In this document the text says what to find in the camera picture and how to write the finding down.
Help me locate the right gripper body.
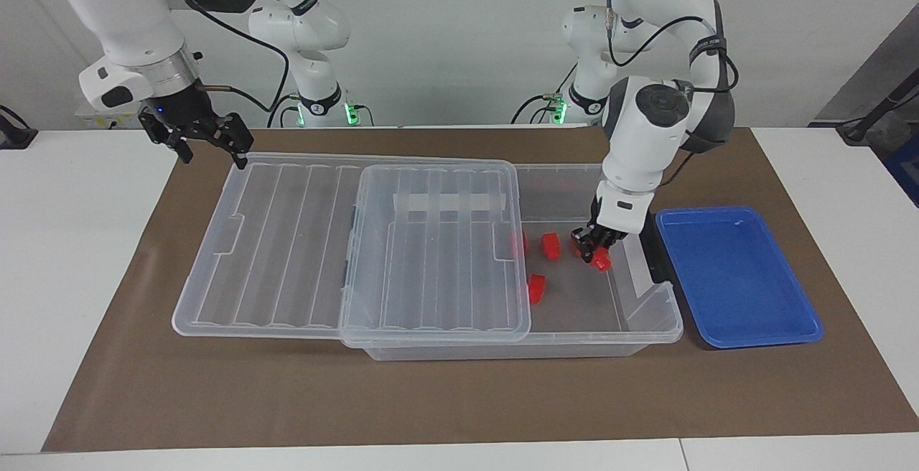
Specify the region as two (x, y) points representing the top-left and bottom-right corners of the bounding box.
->
(141, 80), (215, 132)

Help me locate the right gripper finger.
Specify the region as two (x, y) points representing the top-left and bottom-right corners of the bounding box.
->
(138, 113), (195, 164)
(193, 113), (255, 171)

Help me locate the clear plastic storage box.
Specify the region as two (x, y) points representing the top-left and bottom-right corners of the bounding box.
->
(340, 162), (684, 363)

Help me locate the clear plastic box lid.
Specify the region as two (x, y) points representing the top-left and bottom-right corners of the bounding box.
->
(172, 152), (533, 347)

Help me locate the blue plastic tray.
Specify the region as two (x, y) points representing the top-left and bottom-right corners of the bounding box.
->
(654, 205), (825, 350)

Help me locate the black stand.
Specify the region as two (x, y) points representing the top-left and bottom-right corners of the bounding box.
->
(0, 104), (39, 151)
(836, 72), (919, 144)

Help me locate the black cable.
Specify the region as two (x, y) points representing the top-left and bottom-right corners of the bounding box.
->
(510, 93), (560, 126)
(266, 93), (302, 129)
(154, 0), (291, 113)
(656, 149), (698, 189)
(605, 0), (740, 95)

